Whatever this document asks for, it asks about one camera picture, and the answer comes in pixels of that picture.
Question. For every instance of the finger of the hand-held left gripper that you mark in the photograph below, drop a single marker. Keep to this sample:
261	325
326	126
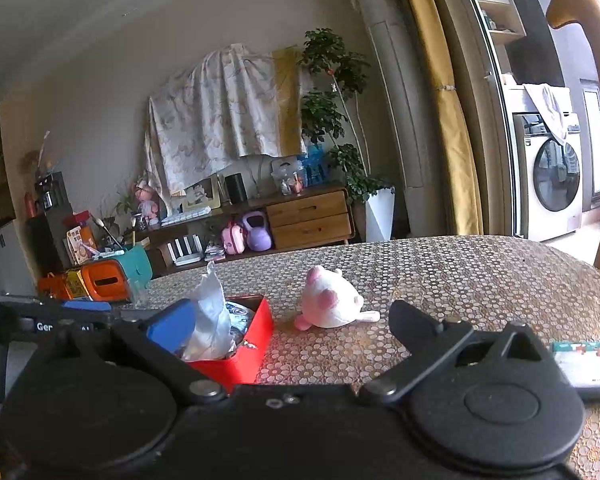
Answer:
87	305

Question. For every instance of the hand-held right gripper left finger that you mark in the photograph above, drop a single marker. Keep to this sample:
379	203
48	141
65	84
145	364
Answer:
172	327

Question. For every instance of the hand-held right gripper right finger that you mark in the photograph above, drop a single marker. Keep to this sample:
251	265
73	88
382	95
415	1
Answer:
415	325

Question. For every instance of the red metal box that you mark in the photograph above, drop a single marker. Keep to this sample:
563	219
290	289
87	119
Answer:
250	355

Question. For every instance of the orange tissue box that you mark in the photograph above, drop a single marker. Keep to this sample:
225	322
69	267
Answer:
105	282

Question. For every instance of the clear drinking glass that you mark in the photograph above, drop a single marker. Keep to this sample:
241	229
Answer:
139	295

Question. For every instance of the gold patterned tablecloth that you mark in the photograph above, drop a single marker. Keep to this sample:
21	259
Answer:
455	280

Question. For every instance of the colourful printed snack box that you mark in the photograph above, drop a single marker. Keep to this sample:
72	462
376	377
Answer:
80	245

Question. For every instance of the teal container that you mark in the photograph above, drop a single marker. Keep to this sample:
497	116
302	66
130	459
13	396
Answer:
137	262

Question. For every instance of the white router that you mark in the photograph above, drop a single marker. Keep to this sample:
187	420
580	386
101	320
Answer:
185	252

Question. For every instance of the small stack of books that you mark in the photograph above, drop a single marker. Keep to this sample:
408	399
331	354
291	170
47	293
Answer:
215	251

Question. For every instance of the black water dispenser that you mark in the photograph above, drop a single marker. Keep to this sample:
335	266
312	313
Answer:
50	225

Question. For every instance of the pink and white plush toy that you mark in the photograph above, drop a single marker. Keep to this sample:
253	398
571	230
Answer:
330	300

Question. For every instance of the pink toy case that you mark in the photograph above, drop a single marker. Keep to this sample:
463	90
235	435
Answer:
233	240

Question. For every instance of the white keyboard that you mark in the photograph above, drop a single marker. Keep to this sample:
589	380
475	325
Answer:
186	218

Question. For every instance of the white angular planter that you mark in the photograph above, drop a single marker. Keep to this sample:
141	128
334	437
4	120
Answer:
379	215

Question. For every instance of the pink doll figurine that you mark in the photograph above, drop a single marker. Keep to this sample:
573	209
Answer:
147	205

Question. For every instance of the purple kettlebell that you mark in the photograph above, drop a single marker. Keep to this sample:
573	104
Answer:
257	235

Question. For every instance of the black speaker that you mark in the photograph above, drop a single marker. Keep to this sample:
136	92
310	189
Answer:
235	190

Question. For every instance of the wooden media cabinet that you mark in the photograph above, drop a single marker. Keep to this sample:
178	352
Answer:
310	210

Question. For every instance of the white washing machine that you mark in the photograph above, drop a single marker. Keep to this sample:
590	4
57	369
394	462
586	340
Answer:
530	220

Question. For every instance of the white and teal tissue pack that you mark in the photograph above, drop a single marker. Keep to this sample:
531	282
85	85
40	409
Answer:
590	370

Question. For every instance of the blue toy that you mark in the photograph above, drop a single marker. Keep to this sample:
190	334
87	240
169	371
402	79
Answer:
314	166

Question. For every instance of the clear bag with figurine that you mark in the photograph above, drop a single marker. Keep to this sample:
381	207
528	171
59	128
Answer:
287	177

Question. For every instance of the patterned white hanging cloth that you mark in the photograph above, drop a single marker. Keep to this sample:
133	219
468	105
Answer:
220	120

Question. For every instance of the beige standing air conditioner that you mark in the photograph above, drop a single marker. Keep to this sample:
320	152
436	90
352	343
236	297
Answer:
395	110

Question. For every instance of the yellow curtain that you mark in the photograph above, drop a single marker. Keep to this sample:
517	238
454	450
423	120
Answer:
445	110

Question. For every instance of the green potted plant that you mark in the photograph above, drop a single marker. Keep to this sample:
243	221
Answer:
325	110

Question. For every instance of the light purple towel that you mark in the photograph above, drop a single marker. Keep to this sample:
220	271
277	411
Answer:
550	105

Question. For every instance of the yellow giraffe statue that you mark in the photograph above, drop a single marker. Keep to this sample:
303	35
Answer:
570	5

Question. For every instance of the white photo frame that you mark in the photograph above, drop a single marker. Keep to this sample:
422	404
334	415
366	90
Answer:
201	194

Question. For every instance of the wooden wall cabinet shelf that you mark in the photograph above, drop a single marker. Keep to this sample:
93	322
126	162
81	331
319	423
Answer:
500	10

